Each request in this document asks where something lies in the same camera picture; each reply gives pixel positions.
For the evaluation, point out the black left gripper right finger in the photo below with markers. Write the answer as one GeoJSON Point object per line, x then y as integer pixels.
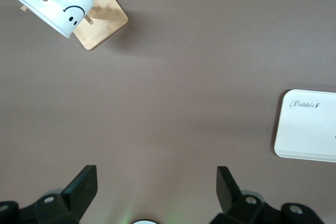
{"type": "Point", "coordinates": [231, 197]}

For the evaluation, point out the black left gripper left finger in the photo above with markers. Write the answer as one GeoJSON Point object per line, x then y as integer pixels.
{"type": "Point", "coordinates": [78, 195]}

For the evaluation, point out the cream rabbit print tray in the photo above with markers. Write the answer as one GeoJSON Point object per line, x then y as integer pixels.
{"type": "Point", "coordinates": [307, 129]}

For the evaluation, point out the brown table cover mat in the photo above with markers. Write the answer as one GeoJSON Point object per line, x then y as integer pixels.
{"type": "Point", "coordinates": [168, 82]}

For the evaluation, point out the wooden mug rack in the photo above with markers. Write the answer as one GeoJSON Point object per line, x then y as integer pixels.
{"type": "Point", "coordinates": [107, 24]}

